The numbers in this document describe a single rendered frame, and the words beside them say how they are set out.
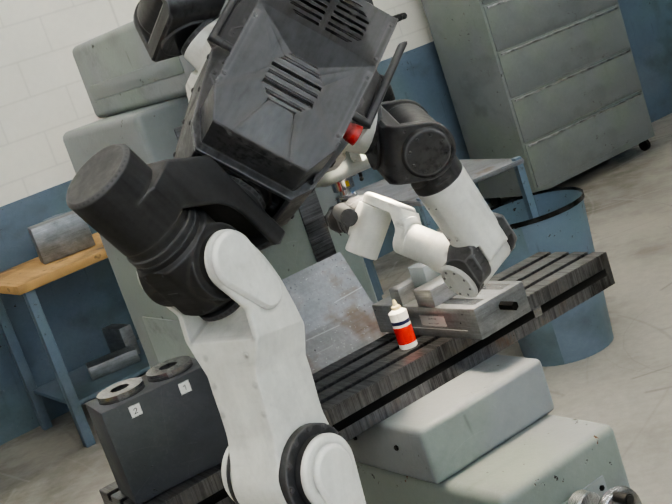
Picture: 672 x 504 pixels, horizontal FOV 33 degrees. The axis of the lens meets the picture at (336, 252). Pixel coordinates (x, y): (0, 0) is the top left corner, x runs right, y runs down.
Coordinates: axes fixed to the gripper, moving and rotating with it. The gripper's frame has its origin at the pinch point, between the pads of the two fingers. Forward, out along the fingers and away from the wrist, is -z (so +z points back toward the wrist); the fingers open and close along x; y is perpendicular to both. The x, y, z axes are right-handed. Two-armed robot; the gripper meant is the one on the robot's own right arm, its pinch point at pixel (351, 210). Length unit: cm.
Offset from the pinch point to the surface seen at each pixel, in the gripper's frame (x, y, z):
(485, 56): -173, 14, -480
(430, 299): -9.4, 23.0, 4.2
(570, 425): -25, 52, 25
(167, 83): 27, -37, -31
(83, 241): 92, 27, -360
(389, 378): 5.4, 32.7, 14.8
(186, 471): 49, 30, 31
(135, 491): 58, 29, 34
